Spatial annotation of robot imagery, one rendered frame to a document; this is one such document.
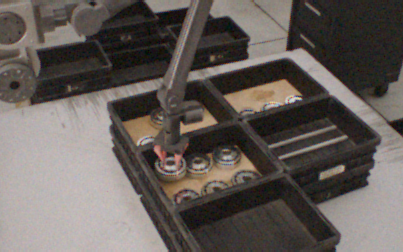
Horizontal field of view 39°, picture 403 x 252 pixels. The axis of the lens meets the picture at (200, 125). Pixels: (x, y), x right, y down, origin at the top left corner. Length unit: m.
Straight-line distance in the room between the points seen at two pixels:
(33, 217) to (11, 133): 0.49
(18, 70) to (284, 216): 0.95
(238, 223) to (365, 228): 0.47
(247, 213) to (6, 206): 0.84
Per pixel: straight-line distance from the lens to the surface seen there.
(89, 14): 1.55
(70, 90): 2.99
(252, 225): 1.80
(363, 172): 2.11
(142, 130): 2.14
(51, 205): 2.07
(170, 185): 1.91
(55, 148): 2.30
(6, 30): 1.54
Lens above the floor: 2.15
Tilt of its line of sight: 38 degrees down
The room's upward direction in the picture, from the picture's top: 2 degrees clockwise
